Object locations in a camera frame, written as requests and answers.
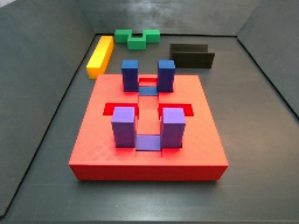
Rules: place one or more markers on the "long yellow block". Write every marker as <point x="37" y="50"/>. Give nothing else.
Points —
<point x="99" y="59"/>

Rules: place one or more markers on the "red slotted board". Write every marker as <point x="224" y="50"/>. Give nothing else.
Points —
<point x="98" y="160"/>

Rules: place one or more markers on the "purple U block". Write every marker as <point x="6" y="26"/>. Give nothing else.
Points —
<point x="146" y="142"/>

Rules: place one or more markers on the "dark blue U block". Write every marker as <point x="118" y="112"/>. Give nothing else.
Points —
<point x="149" y="86"/>

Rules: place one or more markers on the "black angular block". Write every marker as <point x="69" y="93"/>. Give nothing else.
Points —
<point x="191" y="56"/>

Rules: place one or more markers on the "green zigzag block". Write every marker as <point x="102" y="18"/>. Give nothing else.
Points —
<point x="137" y="43"/>

